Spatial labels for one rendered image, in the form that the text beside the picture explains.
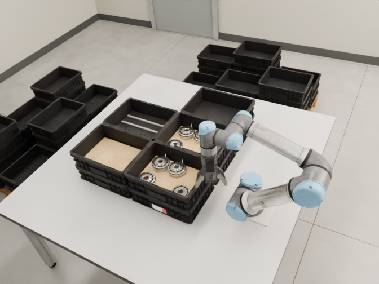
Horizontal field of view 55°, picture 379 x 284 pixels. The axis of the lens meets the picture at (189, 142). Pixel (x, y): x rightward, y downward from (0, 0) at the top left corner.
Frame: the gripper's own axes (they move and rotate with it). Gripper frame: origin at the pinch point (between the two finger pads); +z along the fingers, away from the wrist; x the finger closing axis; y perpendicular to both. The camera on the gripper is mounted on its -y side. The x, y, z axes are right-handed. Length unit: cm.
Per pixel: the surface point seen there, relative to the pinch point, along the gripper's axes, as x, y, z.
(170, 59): 28, 316, 56
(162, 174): 25.6, 27.0, 11.0
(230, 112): -19, 77, 4
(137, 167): 38.9, 28.5, 5.3
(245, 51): -54, 222, 19
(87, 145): 71, 52, 2
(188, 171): 10.9, 28.1, 10.8
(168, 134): 22, 56, 3
